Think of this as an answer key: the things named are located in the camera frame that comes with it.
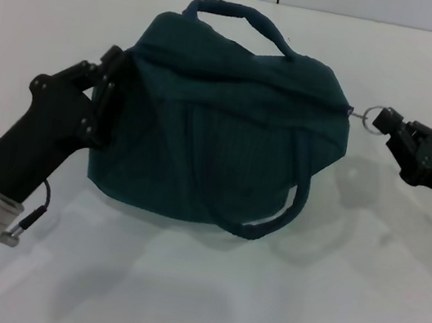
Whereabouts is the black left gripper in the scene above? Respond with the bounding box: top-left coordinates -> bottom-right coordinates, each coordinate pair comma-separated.
0,25 -> 141,220

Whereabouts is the dark teal fabric lunch bag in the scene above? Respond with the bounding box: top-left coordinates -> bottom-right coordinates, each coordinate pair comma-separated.
73,0 -> 397,259

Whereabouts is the left gripper cable with plug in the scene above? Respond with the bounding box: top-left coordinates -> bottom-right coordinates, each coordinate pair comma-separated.
0,131 -> 61,253

